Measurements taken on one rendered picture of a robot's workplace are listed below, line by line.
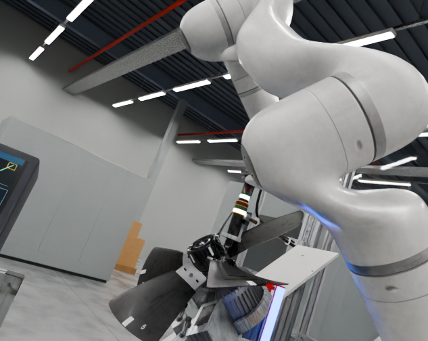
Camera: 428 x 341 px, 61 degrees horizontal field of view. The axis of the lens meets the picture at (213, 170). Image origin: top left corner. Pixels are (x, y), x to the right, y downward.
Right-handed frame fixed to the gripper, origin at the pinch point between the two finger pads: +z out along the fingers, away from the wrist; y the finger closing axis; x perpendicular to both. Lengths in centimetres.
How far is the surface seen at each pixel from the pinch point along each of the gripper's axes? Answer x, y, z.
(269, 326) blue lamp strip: -37, 0, -35
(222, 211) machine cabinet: 18, 110, 281
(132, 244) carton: -86, 129, 805
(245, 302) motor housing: -37.9, 12.1, -1.2
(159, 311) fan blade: -48, -14, -1
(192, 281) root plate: -37.5, -5.5, 4.8
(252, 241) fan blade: -18.6, 11.2, 6.0
